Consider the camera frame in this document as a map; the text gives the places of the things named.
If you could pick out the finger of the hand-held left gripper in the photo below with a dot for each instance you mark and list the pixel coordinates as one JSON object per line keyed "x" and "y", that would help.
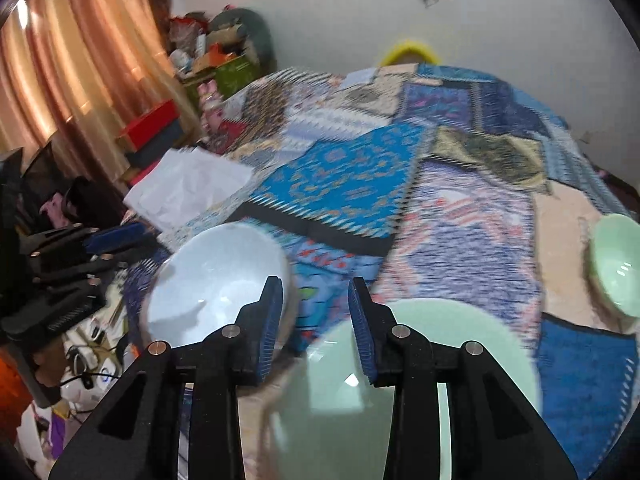
{"x": 117, "y": 240}
{"x": 75, "y": 272}

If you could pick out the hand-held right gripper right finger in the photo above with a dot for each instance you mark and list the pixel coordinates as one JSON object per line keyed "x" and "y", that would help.
{"x": 362, "y": 330}

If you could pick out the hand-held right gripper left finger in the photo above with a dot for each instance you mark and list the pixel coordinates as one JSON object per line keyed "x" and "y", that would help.
{"x": 265, "y": 330}

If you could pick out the white spotted bowl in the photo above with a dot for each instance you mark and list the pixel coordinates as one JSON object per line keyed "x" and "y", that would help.
{"x": 215, "y": 275}

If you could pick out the light green plate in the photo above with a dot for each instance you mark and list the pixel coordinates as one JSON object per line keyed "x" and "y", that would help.
{"x": 350, "y": 410}

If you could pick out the light green bowl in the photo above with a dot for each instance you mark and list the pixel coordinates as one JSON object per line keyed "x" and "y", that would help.
{"x": 617, "y": 265}

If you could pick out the white folded cloth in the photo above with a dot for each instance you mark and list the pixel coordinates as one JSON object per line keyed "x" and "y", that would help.
{"x": 190, "y": 190}

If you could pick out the red box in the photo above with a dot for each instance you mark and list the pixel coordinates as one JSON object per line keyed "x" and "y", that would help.
{"x": 150, "y": 122}

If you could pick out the blue patchwork tablecloth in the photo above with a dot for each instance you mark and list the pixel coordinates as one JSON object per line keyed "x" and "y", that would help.
{"x": 425, "y": 185}

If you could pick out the pink bunny toy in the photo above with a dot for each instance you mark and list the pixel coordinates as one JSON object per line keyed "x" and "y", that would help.
{"x": 210, "y": 102}

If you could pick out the orange curtain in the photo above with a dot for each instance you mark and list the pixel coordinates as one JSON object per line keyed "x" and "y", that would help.
{"x": 75, "y": 60}

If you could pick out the yellow round object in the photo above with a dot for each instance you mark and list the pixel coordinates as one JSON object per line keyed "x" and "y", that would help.
{"x": 407, "y": 50}

